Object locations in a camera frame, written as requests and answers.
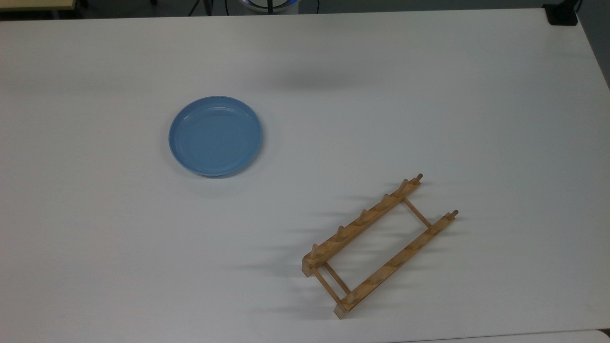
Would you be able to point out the wooden plate rack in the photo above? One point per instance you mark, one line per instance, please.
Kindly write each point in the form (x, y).
(376, 213)

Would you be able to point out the light wood desk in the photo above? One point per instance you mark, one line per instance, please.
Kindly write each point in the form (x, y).
(33, 4)

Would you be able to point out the black tripod legs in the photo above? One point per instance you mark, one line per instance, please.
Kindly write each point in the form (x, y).
(208, 7)

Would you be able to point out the black table clamp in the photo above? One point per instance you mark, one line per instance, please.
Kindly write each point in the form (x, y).
(562, 14)

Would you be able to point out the blue round plate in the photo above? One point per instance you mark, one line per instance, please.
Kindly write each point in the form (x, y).
(214, 138)

